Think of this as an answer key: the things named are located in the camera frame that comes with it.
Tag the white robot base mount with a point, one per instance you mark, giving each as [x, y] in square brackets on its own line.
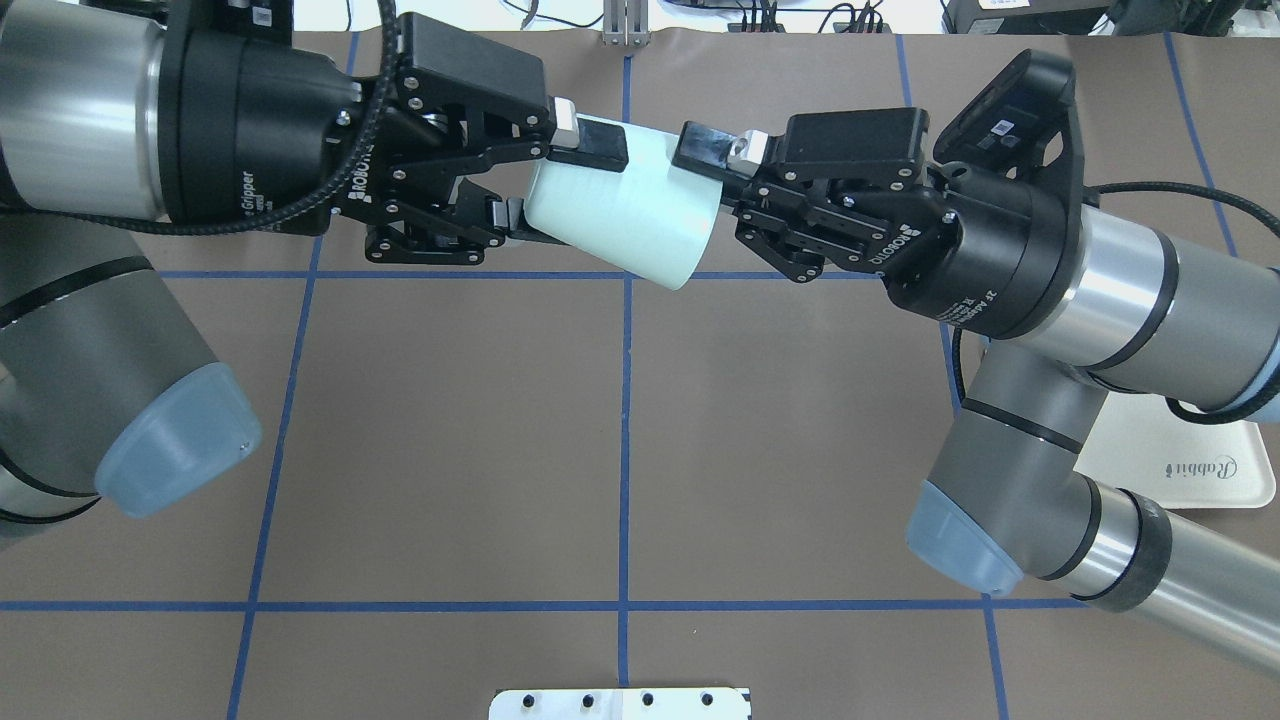
[623, 703]

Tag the light green cup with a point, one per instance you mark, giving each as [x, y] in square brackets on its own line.
[651, 219]

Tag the cream rabbit tray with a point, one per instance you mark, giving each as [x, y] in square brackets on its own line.
[1137, 444]

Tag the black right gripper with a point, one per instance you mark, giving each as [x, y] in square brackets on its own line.
[985, 260]

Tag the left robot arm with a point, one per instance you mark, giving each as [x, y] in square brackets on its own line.
[109, 390]

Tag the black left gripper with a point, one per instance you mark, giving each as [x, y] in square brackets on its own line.
[250, 125]

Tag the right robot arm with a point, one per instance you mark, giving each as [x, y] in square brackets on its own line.
[1143, 314]

